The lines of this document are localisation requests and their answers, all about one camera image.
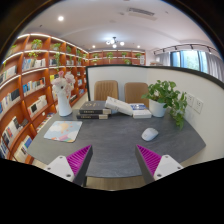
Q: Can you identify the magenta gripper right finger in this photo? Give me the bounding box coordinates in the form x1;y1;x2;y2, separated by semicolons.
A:
135;145;182;184

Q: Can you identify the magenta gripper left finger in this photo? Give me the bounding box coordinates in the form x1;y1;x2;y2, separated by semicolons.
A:
45;145;93;186

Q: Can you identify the white computer mouse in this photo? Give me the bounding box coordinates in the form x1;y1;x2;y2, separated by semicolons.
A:
141;128;158;141

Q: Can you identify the colourful map mouse pad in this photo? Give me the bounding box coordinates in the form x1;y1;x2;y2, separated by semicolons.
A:
44;121;82;143

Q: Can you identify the dark bottom book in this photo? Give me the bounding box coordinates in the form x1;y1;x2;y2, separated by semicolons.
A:
76;114;108;120

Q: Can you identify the dark book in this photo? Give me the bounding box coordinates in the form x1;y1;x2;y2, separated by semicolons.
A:
76;114;108;120
79;101;111;114

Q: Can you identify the white blue book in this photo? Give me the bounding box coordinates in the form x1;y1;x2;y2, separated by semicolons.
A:
131;104;152;119

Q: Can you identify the white plant pot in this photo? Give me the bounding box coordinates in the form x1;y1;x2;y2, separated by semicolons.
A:
149;100;166;117

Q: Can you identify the dark top book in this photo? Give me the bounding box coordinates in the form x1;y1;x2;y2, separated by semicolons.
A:
79;101;111;114

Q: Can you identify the white hand-shaped vase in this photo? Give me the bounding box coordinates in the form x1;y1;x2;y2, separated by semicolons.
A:
57;92;72;117

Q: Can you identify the green potted plant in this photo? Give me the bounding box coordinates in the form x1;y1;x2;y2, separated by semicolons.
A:
143;80;187;129

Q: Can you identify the open white book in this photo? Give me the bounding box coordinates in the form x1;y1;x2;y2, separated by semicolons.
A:
105;97;133;115

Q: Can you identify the right tan chair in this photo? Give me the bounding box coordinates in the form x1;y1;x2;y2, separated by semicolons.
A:
124;82;149;107

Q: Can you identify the tan chair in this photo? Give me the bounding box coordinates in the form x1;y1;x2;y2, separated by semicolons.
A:
124;82;149;107
94;80;118;101

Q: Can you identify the orange wooden bookshelf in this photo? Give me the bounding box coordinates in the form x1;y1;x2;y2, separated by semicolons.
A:
0;33;146;164

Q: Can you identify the left tan chair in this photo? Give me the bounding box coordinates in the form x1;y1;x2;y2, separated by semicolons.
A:
94;80;118;101

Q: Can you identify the pink white flower bouquet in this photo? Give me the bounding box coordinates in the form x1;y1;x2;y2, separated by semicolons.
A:
52;71;75;96

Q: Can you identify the grey window curtain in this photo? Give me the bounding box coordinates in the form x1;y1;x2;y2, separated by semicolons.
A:
205;53;224;83

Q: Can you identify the ceiling chandelier lamp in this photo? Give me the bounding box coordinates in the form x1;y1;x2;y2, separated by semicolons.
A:
106;37;125;48

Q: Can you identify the ceiling air vent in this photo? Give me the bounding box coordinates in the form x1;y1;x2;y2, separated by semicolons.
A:
127;7;156;21

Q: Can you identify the white wall socket pair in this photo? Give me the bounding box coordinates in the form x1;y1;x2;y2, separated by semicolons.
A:
186;94;203;113

